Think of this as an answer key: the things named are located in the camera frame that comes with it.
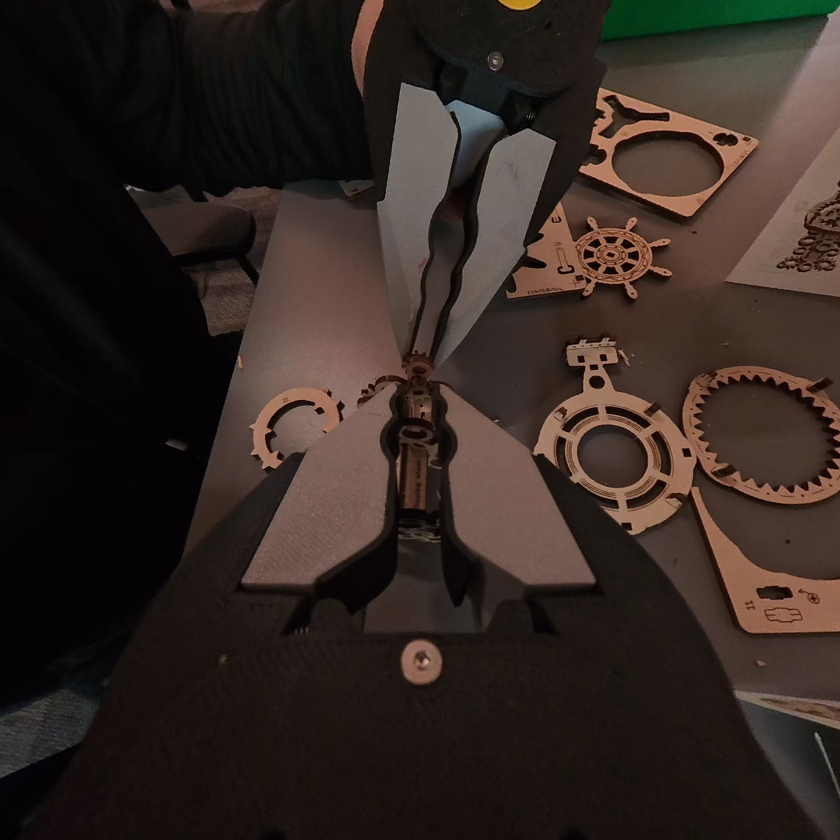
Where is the small triangular wooden offcut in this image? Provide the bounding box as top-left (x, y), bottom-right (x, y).
top-left (505, 202), bottom-right (592, 301)

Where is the person's left hand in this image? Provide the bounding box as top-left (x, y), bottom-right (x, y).
top-left (350, 10), bottom-right (371, 106)

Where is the wooden offcut sheet curved cutout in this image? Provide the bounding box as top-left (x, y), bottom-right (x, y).
top-left (691, 487), bottom-right (840, 635)

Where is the wooden ring cluster shaft assembly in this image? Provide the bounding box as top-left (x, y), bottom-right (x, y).
top-left (357, 371), bottom-right (460, 542)

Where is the square wooden offcut round hole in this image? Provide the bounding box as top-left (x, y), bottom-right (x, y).
top-left (577, 87), bottom-right (760, 220)

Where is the paper instruction booklet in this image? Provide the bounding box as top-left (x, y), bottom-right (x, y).
top-left (725, 126), bottom-right (840, 298)

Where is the round slotted wooden frame plate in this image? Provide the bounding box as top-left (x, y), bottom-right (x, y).
top-left (533, 335), bottom-right (698, 534)

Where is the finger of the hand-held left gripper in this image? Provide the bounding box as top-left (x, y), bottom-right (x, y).
top-left (376, 80), bottom-right (466, 352)
top-left (428, 130), bottom-right (553, 367)

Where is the wooden ship wheel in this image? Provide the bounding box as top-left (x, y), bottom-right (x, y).
top-left (575, 216), bottom-right (673, 304)

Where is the wooden internal gear ring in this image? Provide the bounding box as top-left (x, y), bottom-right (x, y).
top-left (681, 366), bottom-right (840, 506)

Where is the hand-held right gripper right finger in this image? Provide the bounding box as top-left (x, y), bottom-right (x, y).
top-left (438, 386), bottom-right (598, 606)

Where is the green plastic bin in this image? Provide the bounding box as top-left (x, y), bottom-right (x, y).
top-left (599, 0), bottom-right (833, 43)

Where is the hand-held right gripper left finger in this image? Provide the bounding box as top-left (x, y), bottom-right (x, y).
top-left (240, 390), bottom-right (401, 614)

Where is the notched wooden ring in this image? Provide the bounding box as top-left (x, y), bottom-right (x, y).
top-left (249, 387), bottom-right (347, 471)

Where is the person's left forearm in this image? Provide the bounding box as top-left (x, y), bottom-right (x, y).
top-left (0, 0), bottom-right (378, 194)

